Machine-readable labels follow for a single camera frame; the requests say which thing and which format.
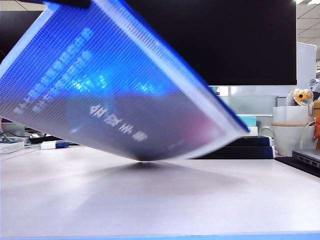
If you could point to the teal white monitor stand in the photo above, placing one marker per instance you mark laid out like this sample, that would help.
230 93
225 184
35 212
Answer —
213 90

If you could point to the white adapter with blue plug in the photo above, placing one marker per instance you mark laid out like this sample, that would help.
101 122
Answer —
48 145

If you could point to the blue and white box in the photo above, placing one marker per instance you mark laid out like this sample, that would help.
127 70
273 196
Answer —
10 148

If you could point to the transparent file bag blue zipper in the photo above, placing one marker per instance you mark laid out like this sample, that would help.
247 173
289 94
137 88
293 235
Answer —
100 87

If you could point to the white mug with wooden band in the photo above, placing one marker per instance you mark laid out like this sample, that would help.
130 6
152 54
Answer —
287 140

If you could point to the yellow object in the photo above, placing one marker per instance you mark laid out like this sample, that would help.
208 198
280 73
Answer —
317 107

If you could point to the plush toy with sunflower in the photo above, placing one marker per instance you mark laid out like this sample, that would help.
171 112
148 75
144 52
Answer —
300 96

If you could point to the black AOC computer monitor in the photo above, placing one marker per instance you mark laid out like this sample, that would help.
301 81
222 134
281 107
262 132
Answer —
237 37

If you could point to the silver laptop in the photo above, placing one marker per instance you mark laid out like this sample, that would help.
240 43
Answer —
307 155

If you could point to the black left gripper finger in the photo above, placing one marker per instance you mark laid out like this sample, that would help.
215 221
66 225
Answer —
67 3

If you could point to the white book with printed spine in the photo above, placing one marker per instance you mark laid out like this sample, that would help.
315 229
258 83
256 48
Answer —
253 131

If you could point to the teal book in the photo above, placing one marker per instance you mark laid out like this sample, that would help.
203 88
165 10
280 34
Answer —
250 121

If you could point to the grey plush toy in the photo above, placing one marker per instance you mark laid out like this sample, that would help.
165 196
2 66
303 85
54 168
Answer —
315 87

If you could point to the orange object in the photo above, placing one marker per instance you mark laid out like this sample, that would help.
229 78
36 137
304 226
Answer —
317 127

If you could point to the thin black book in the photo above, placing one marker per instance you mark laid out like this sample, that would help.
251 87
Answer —
257 141

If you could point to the frosted desk partition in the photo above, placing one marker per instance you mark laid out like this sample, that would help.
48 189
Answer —
250 105

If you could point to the silver panel with purple label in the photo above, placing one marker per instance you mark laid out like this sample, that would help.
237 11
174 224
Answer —
12 128

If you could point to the black desk mat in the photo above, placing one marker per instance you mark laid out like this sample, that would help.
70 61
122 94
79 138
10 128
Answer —
287 161

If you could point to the black round monitor base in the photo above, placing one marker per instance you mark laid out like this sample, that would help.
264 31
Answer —
37 140

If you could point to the white board panel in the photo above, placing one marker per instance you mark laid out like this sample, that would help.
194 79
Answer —
306 62

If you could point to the thick black book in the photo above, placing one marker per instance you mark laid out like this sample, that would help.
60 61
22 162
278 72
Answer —
250 152

